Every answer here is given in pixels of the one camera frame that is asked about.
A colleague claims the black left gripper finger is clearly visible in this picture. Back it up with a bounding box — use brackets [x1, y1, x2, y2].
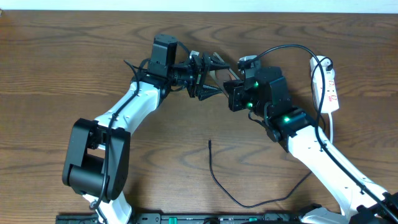
[206, 55, 230, 72]
[197, 85, 223, 101]

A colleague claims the black charger cable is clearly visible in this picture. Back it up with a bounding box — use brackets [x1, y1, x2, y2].
[208, 55, 334, 209]

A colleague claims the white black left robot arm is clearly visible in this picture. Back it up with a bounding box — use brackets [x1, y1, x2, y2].
[62, 34, 229, 223]

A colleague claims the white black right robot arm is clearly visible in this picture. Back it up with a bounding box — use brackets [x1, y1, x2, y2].
[222, 67, 397, 223]

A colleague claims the white charger plug adapter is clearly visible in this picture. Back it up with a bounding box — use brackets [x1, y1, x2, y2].
[322, 59, 335, 80]

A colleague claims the white power strip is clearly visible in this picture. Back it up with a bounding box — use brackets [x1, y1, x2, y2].
[310, 55, 340, 114]

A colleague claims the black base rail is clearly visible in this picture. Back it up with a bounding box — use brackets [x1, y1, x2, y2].
[55, 213, 302, 224]

